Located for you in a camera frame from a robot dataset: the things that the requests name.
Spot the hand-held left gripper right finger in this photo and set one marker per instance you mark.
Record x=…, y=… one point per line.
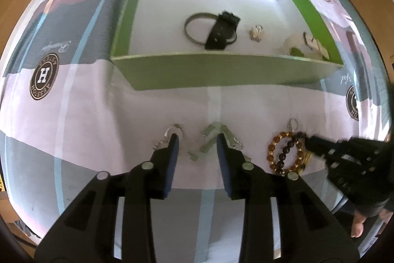
x=223, y=164

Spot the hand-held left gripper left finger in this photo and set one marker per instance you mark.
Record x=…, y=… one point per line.
x=172, y=158

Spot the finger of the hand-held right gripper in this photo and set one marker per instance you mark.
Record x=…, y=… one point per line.
x=337, y=170
x=320, y=142

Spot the silver zigzag hair clip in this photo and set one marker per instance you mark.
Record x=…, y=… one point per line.
x=209, y=135

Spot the small silver hoop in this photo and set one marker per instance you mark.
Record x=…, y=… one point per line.
x=293, y=124

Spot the green cardboard box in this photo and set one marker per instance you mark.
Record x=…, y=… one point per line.
x=215, y=72

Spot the white wrist watch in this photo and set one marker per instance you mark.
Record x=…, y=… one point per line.
x=292, y=41

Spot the black wrist watch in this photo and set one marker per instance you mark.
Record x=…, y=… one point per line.
x=220, y=32

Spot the person's right hand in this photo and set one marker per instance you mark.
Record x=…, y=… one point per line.
x=358, y=224

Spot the striped printed bedsheet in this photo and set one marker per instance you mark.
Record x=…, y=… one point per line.
x=92, y=127

